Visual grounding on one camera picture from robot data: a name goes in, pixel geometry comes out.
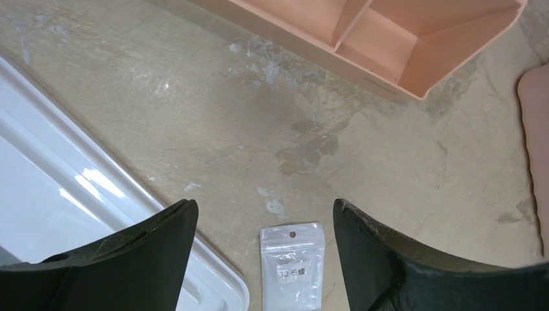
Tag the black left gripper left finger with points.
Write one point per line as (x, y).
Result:
(141, 267)

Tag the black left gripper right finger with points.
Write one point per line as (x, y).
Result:
(384, 269)

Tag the peach plastic desk organizer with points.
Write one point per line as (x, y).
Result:
(397, 49)

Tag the pink plastic bin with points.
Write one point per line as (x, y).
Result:
(532, 91)

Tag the white plastic lid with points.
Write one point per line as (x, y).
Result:
(60, 190)

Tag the white sachet packet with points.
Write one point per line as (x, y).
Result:
(292, 261)

